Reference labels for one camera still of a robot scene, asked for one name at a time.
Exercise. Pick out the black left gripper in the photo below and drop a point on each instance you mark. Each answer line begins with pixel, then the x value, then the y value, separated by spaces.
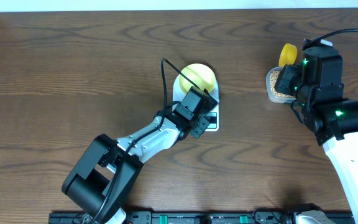
pixel 198 131

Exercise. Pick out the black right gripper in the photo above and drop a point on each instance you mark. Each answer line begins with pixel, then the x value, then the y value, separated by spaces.
pixel 287 73

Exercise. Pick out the yellow measuring scoop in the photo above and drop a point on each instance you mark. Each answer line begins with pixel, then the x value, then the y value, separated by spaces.
pixel 288 55

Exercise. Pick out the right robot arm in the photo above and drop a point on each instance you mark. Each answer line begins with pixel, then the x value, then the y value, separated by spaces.
pixel 317 88

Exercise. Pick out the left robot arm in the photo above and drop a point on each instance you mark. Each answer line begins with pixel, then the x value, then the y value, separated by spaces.
pixel 101 180

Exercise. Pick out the white kitchen scale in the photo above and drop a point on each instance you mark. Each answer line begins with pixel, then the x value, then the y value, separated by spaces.
pixel 179 94

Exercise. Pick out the pale yellow bowl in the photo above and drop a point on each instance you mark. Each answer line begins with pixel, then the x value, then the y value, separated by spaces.
pixel 201 75

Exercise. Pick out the clear container of soybeans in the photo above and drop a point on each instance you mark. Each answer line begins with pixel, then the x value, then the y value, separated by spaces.
pixel 273 95

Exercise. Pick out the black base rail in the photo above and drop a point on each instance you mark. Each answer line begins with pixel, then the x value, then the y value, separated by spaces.
pixel 304 213

